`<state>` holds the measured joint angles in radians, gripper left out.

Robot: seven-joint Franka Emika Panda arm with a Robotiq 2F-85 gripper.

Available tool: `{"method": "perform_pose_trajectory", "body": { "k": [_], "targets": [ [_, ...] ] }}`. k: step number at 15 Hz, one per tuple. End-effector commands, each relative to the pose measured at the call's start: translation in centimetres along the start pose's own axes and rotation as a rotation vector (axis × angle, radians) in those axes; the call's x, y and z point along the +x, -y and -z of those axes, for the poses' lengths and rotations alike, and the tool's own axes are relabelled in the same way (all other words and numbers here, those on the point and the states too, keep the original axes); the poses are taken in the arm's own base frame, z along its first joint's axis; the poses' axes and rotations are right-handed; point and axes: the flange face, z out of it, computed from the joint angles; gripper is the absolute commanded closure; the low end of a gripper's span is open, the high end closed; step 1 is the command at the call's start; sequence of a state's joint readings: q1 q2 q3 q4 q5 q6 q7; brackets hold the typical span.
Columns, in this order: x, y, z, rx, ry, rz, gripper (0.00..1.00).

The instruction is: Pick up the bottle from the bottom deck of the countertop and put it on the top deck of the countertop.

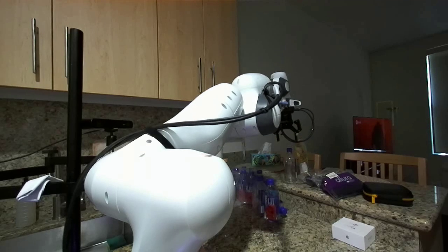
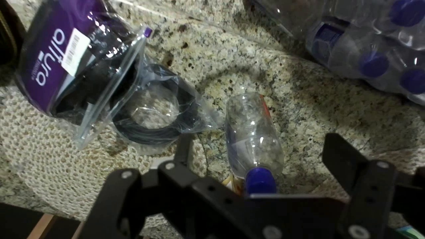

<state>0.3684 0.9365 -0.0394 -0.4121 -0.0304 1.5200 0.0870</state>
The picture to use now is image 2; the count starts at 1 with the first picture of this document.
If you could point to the wooden slatted chair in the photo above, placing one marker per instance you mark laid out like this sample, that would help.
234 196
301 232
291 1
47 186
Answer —
42 225

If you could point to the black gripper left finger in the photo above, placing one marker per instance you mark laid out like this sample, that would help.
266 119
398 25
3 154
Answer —
133 203

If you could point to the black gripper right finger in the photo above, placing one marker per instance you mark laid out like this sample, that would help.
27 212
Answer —
370 193

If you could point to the clear Fiji water bottle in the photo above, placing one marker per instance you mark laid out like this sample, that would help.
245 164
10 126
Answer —
253 136

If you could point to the purple package in zip bag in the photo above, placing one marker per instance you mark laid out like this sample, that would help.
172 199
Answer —
48 53

